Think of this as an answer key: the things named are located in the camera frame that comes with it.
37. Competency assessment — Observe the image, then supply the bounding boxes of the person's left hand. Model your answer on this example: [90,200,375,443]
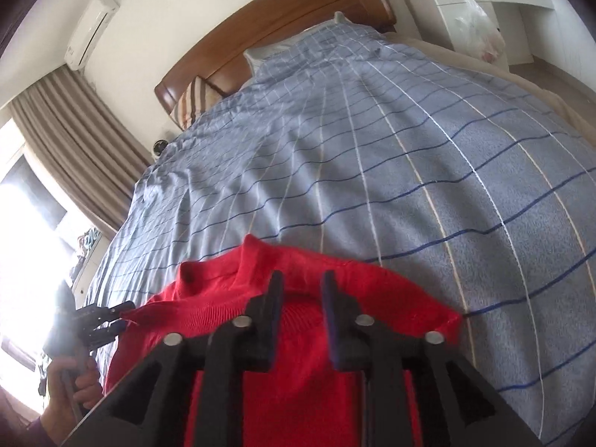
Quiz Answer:
[47,358,102,422]

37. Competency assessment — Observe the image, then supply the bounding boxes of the white plastic bag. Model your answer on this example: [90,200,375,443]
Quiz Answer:
[454,0,506,63]

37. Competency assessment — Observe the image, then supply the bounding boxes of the red sweater with white rabbit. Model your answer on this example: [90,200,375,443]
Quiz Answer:
[103,234,463,447]

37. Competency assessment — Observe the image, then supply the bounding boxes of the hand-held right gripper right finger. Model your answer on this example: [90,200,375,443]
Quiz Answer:
[322,271,543,447]

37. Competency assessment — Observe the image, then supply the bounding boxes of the striped cushion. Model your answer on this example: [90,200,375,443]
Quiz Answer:
[170,77,219,131]

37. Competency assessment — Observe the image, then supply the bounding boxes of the white desk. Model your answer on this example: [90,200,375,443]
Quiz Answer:
[397,0,555,66]

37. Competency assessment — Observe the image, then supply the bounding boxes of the pile of clothes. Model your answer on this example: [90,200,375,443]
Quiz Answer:
[77,226,103,261]

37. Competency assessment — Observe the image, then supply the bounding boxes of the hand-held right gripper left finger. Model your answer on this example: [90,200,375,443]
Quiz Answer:
[60,270,285,447]

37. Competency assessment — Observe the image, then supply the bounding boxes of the white air conditioner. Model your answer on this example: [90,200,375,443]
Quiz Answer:
[64,0,121,72]

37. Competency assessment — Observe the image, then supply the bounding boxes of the wooden headboard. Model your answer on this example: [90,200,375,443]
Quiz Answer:
[155,0,397,131]

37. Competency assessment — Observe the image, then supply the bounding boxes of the grey pillow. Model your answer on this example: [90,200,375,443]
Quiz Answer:
[243,12,355,80]

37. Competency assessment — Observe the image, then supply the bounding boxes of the beige curtain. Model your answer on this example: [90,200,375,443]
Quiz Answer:
[9,65,152,234]

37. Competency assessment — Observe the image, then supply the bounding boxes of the person's left forearm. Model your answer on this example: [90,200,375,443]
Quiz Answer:
[25,403,85,447]

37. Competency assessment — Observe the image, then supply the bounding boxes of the blue checked duvet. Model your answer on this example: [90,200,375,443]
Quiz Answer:
[86,21,596,447]

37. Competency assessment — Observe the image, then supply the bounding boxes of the window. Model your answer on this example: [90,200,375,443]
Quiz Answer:
[0,116,117,383]

